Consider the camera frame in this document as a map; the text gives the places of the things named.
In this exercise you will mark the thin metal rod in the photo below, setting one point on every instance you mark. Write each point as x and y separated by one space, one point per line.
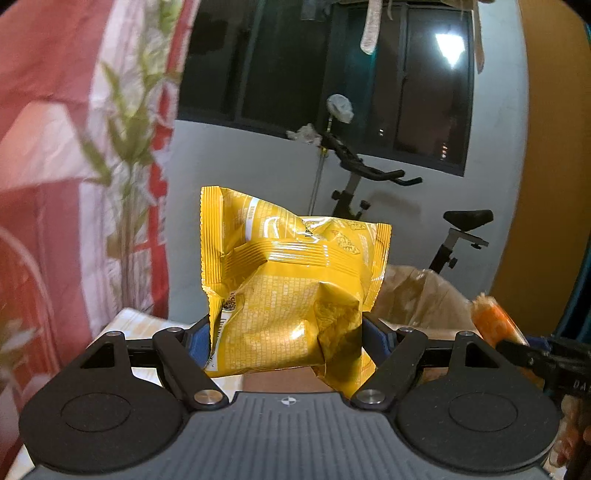
318 175

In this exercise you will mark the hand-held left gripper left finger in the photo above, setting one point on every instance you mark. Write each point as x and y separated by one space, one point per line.
196 344

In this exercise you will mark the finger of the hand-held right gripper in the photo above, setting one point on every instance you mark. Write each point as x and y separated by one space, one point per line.
519 353

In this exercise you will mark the yellow snack packet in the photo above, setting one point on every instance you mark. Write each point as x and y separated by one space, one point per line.
286 286

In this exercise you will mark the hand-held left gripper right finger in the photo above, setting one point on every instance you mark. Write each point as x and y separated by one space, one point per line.
376 341

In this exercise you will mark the crumpled white plastic bag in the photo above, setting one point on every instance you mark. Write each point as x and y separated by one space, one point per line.
304 134

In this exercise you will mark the orange bread packet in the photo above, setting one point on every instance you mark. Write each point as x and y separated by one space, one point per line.
496 318

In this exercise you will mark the cardboard box with plastic liner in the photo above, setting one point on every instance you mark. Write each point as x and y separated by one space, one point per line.
425 295

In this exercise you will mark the dark window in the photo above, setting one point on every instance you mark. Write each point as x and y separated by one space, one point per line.
300 69

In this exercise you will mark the person's right hand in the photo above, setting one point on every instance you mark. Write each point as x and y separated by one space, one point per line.
576 429

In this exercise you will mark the hanging white strip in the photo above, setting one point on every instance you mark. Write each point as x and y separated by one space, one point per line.
371 27

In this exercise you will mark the black exercise bike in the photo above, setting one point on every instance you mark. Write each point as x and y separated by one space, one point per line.
355 184

